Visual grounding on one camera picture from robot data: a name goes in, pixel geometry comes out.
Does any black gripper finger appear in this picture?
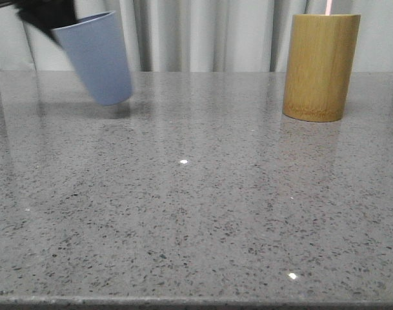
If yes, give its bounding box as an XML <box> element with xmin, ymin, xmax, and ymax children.
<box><xmin>15</xmin><ymin>0</ymin><xmax>78</xmax><ymax>45</ymax></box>

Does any blue plastic cup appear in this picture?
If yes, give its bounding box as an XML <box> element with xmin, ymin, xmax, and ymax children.
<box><xmin>52</xmin><ymin>11</ymin><xmax>133</xmax><ymax>106</ymax></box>

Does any grey pleated curtain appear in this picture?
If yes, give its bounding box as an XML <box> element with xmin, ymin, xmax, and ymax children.
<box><xmin>0</xmin><ymin>1</ymin><xmax>393</xmax><ymax>72</ymax></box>

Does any bamboo wooden holder cup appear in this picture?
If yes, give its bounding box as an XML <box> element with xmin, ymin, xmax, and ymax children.
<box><xmin>283</xmin><ymin>14</ymin><xmax>360</xmax><ymax>122</ymax></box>

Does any pink chopstick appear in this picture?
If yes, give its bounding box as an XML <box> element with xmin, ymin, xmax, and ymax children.
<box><xmin>325</xmin><ymin>0</ymin><xmax>333</xmax><ymax>16</ymax></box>

